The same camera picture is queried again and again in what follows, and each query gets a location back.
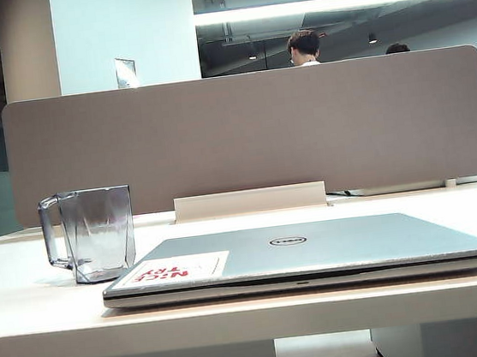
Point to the clear grey faceted water cup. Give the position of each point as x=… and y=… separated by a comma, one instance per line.
x=98, y=229

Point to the silver Dell laptop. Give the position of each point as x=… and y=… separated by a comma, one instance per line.
x=336, y=245

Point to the grey fabric desk partition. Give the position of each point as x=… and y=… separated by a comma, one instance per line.
x=238, y=135

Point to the white red-lettered sticker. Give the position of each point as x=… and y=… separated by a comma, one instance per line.
x=167, y=270

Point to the black pendant spot lamp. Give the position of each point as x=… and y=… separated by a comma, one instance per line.
x=372, y=38
x=252, y=55

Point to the dark-haired person in white shirt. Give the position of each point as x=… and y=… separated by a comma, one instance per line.
x=303, y=44

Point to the white partition base foot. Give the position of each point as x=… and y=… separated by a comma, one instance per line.
x=395, y=188

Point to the long white ceiling light strip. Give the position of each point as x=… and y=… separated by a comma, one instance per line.
x=330, y=3

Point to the dark-haired person's head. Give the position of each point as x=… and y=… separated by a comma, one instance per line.
x=397, y=48

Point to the small beige partition clamp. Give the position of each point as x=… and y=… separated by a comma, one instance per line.
x=450, y=183

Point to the paper notice on wall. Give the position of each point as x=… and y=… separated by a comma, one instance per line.
x=126, y=72

